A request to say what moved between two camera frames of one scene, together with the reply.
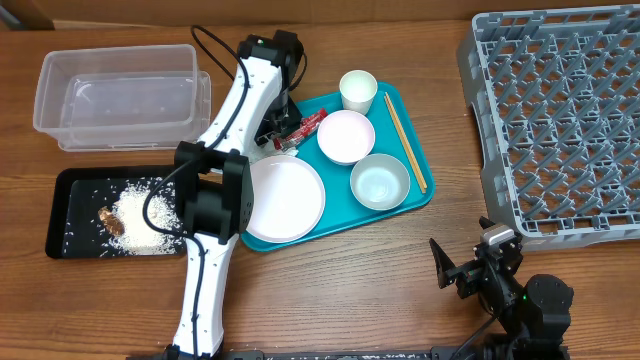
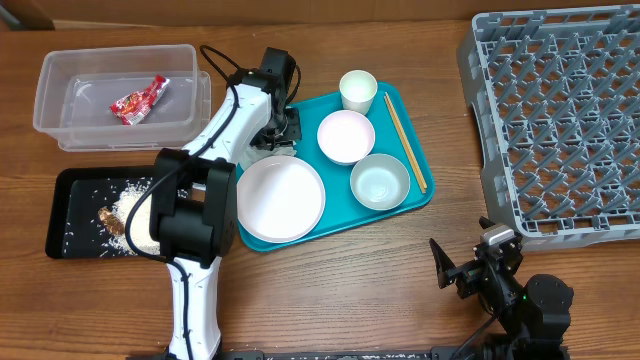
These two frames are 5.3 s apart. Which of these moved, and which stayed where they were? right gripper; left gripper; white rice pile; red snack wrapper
Moved: red snack wrapper
Stayed: white rice pile; left gripper; right gripper
